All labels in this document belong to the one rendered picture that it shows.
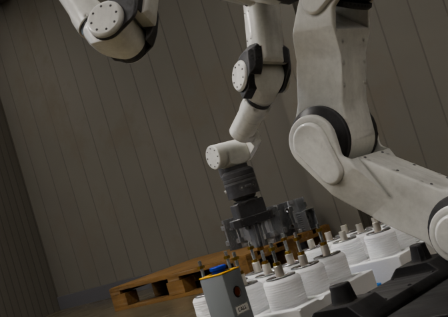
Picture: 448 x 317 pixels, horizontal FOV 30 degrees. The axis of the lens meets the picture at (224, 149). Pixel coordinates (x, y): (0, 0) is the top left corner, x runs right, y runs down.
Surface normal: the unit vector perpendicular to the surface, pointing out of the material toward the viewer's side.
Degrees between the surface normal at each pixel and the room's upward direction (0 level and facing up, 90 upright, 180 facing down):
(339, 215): 90
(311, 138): 90
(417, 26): 90
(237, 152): 90
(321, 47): 114
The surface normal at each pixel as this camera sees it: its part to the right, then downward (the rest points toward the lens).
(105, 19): -0.34, -0.33
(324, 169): -0.61, 0.14
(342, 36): 0.79, 0.04
